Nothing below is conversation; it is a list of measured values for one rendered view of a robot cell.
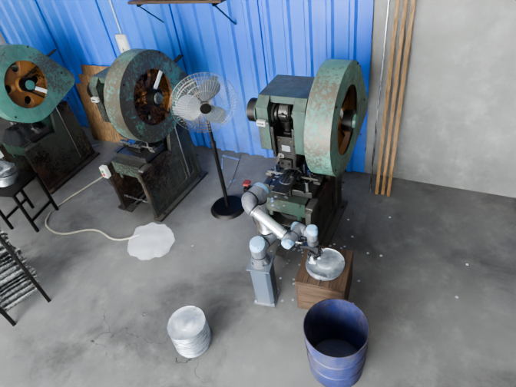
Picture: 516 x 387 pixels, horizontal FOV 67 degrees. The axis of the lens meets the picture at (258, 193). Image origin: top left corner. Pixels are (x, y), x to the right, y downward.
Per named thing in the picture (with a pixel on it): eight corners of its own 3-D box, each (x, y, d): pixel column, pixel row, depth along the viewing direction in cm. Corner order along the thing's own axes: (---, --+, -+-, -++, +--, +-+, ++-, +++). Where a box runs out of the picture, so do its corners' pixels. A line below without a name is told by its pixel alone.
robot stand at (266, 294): (275, 307, 322) (269, 272, 294) (253, 303, 328) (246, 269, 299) (280, 289, 336) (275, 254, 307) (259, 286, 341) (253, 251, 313)
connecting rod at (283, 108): (292, 147, 303) (288, 107, 282) (277, 144, 309) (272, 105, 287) (301, 133, 317) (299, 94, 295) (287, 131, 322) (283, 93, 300)
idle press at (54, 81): (57, 203, 475) (-27, 64, 365) (3, 190, 512) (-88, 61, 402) (133, 137, 579) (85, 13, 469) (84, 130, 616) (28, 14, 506)
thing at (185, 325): (192, 346, 278) (192, 345, 278) (160, 333, 290) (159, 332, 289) (212, 312, 297) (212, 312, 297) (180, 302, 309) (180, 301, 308)
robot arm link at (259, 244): (248, 255, 297) (245, 243, 288) (258, 244, 304) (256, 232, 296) (260, 261, 290) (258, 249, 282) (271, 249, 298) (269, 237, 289)
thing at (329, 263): (341, 247, 312) (341, 246, 312) (348, 276, 290) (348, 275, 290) (305, 250, 315) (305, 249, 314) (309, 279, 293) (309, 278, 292)
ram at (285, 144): (294, 170, 315) (291, 139, 296) (277, 167, 321) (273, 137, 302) (302, 158, 326) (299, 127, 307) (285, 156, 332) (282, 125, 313)
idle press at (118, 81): (170, 234, 407) (108, 74, 297) (104, 212, 449) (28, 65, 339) (242, 154, 505) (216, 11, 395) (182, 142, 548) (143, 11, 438)
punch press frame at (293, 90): (309, 247, 347) (300, 112, 262) (266, 236, 365) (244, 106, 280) (335, 192, 399) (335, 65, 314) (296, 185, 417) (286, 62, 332)
